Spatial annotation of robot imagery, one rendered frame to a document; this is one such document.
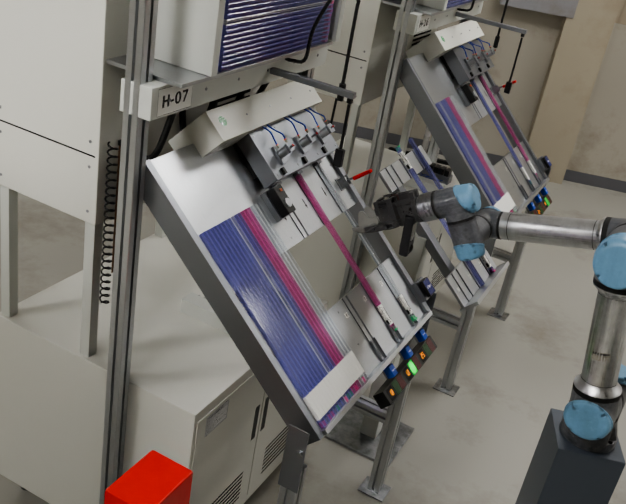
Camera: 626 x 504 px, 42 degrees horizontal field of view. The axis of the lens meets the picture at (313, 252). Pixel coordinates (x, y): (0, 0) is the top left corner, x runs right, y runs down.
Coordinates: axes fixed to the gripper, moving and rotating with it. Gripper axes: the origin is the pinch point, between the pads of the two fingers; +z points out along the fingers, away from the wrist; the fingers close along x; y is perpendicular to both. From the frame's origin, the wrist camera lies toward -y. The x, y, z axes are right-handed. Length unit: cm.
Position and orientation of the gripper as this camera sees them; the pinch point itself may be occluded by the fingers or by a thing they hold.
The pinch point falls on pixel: (358, 229)
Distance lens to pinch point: 226.1
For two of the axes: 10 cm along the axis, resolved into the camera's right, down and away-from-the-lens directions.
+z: -8.3, 1.7, 5.4
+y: -3.2, -9.3, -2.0
